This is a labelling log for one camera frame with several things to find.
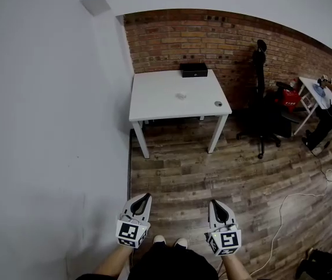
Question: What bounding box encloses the person's right forearm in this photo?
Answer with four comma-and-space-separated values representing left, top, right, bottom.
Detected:
219, 254, 253, 280

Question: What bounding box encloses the small white table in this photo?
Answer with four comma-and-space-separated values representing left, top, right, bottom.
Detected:
292, 76, 332, 136

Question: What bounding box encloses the large white table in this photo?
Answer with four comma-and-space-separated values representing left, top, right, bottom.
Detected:
128, 68, 233, 159

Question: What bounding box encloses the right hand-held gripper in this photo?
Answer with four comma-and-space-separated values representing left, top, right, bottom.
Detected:
204, 199, 242, 257

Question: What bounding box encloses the black metal box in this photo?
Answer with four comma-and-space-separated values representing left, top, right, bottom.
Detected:
179, 62, 208, 78

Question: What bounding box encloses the person's black clothing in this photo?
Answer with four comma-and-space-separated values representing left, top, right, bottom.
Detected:
75, 241, 219, 280

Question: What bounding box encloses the red bag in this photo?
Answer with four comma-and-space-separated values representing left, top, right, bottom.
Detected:
274, 81, 302, 113

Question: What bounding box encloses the person's left forearm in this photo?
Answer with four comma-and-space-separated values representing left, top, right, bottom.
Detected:
91, 244, 134, 280

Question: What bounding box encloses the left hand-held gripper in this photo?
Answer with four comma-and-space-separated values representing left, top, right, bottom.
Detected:
116, 193, 152, 249

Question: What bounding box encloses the white floor cable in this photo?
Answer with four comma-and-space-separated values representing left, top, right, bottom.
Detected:
249, 192, 330, 277

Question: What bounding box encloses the black office chair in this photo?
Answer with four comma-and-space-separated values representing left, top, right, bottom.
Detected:
235, 39, 300, 159

